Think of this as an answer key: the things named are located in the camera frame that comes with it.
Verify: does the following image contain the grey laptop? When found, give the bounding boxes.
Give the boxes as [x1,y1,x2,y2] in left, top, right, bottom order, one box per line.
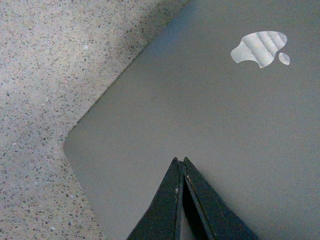
[63,0,320,240]

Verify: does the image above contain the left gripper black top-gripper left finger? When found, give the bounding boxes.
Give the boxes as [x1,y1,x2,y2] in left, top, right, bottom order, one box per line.
[127,157,184,240]

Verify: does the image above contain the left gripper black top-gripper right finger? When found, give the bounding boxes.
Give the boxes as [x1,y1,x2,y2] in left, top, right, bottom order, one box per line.
[183,157,258,240]

